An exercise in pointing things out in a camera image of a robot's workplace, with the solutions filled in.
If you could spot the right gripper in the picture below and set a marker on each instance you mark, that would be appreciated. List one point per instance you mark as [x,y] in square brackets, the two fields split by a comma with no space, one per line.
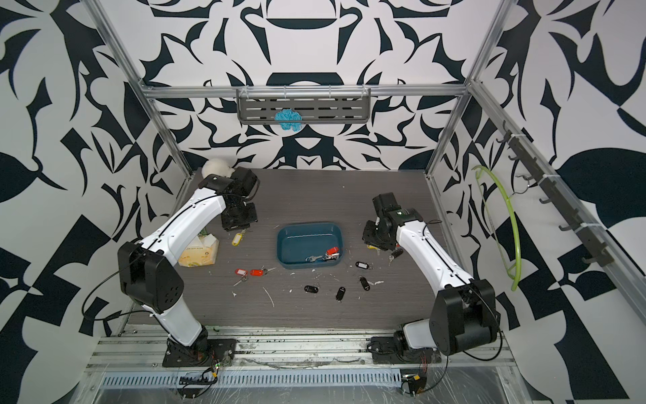
[368,236]

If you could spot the white slotted cable duct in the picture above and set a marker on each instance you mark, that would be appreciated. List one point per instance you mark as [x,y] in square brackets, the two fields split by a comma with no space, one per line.
[258,378]

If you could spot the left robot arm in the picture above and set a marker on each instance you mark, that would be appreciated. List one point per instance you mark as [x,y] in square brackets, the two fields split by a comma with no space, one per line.
[147,271]

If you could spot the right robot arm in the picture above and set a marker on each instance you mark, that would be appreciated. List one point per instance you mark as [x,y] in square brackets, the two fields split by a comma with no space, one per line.
[464,312]

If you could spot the teal scrunchie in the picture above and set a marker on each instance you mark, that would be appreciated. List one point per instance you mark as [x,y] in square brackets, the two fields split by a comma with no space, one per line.
[289,120]

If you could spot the yellow sponge packet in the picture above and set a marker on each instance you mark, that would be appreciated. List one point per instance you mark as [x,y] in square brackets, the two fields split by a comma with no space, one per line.
[202,251]

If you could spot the white teddy bear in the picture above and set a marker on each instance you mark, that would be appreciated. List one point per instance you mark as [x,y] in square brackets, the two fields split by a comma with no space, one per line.
[218,167]

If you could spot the long yellow key tag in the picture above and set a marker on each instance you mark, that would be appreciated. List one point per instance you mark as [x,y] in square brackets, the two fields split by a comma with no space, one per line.
[237,239]

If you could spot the teal plastic storage box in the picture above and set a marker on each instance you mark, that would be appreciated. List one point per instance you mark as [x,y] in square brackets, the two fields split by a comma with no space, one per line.
[304,245]

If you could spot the dark wall hook rail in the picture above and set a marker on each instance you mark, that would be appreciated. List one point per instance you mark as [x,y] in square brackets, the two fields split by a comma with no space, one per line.
[557,193]

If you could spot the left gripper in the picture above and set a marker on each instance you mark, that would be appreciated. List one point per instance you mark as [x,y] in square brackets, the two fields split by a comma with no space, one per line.
[232,225]

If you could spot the grey slotted wall shelf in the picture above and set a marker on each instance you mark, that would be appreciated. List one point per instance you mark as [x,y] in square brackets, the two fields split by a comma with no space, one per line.
[327,105]

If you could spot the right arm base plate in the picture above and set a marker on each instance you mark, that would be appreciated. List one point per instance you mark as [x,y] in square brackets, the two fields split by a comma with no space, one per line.
[392,351]

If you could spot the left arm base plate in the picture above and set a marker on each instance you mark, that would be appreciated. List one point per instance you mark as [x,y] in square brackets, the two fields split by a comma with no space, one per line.
[219,351]

